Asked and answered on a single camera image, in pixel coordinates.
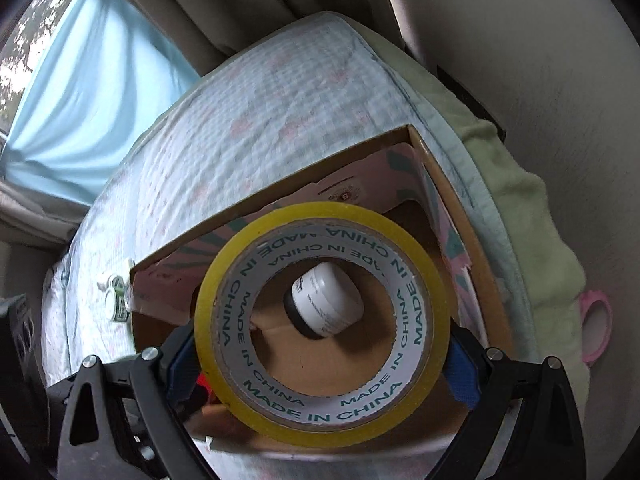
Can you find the light blue hanging cloth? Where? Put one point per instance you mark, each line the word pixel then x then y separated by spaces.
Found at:
pixel 107 75

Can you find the large white lid green jar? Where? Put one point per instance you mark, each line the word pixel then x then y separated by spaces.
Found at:
pixel 116 292

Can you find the black lid white jar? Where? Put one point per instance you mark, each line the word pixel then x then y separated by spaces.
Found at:
pixel 323 302

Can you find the green mattress cover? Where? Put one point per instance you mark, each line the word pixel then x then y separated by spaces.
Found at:
pixel 508 206

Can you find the pink ring object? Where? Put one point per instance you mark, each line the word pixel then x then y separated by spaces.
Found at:
pixel 596 314

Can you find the checkered floral bed sheet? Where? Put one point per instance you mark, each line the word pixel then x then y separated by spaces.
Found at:
pixel 311 90

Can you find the left brown curtain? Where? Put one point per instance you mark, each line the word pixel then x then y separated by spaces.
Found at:
pixel 37 219

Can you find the yellow packing tape roll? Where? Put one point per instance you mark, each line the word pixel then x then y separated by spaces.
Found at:
pixel 336 391

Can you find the cardboard box with pink lining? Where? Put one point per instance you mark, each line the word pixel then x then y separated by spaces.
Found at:
pixel 377 175

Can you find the window with trees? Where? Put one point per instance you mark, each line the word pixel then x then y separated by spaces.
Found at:
pixel 22 48

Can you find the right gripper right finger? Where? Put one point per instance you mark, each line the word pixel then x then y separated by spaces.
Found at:
pixel 522 423

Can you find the red rectangular box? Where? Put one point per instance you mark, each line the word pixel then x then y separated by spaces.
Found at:
pixel 202 381

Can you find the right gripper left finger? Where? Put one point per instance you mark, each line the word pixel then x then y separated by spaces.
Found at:
pixel 125 420

